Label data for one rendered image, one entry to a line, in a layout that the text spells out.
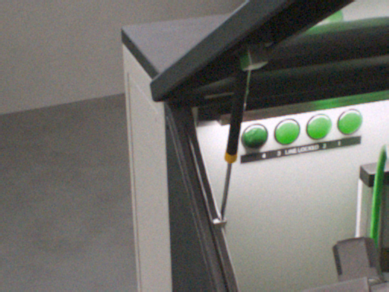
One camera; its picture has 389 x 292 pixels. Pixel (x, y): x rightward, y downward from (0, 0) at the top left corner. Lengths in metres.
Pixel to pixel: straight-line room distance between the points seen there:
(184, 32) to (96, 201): 2.66
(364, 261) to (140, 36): 0.73
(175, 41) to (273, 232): 0.39
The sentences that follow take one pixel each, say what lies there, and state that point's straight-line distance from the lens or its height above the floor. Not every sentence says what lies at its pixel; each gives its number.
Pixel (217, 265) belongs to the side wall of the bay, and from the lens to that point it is 1.49.
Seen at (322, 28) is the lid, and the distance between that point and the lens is 1.26.
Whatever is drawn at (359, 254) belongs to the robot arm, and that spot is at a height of 1.42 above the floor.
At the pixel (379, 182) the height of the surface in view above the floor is 1.31.
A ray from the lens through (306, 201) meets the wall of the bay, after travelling 1.74.
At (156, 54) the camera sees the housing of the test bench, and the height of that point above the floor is 1.50.
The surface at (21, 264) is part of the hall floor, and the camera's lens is 3.98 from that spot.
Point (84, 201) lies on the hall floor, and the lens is 4.39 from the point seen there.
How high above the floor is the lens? 2.06
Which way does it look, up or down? 26 degrees down
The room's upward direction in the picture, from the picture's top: 1 degrees counter-clockwise
